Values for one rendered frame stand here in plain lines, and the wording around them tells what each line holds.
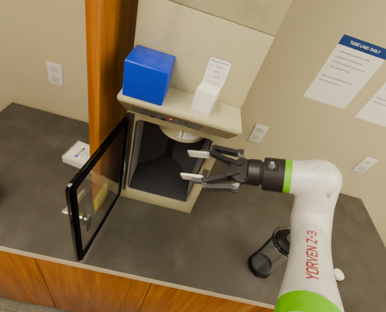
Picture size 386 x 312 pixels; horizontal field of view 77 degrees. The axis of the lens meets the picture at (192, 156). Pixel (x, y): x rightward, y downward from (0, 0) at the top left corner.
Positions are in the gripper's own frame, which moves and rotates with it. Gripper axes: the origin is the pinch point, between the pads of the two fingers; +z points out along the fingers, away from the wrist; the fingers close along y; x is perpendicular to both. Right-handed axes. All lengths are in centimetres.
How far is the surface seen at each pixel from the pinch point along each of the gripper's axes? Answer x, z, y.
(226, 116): -13.8, -10.1, -8.2
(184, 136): -0.2, 5.9, -10.3
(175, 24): -33.8, 1.7, -18.1
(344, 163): 67, -61, -49
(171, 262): 31.4, 9.1, 25.0
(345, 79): 18, -49, -60
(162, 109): -21.9, 3.9, -2.3
